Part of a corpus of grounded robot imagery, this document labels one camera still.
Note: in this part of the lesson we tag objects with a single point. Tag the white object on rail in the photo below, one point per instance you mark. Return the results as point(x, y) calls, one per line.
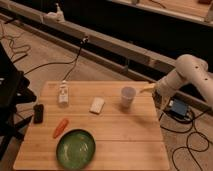
point(57, 16)

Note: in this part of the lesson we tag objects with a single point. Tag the black chair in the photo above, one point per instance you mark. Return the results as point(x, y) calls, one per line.
point(13, 90)

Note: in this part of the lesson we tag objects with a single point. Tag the black rectangular device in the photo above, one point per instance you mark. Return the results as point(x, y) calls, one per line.
point(38, 113)

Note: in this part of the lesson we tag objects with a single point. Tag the green ceramic bowl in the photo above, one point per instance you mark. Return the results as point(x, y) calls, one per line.
point(75, 149)

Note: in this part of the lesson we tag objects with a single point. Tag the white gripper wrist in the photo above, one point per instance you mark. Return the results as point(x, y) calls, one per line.
point(162, 87)

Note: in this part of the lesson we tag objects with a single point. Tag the orange carrot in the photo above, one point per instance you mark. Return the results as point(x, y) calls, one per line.
point(60, 128)

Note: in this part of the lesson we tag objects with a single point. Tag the small white bottle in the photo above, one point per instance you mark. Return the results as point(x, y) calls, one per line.
point(63, 97)

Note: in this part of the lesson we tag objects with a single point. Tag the white sponge block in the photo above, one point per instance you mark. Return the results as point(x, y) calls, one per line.
point(97, 105)

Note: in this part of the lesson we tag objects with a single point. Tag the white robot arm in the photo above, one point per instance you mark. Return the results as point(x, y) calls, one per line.
point(188, 70)

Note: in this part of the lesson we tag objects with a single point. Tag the blue power box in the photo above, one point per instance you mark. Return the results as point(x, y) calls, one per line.
point(178, 108)

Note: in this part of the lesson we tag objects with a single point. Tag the grey metal rail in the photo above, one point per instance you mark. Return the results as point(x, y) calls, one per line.
point(146, 41)

